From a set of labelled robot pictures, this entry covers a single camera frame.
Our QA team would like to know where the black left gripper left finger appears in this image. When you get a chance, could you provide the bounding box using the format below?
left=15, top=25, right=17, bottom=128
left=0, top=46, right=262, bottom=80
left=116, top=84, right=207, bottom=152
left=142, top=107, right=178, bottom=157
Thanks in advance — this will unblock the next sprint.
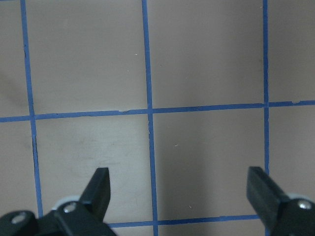
left=0, top=168, right=116, bottom=236

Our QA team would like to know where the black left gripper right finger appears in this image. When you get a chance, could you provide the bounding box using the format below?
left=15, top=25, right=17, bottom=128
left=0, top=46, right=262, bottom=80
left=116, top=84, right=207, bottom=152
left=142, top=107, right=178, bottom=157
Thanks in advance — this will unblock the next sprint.
left=247, top=167, right=315, bottom=236

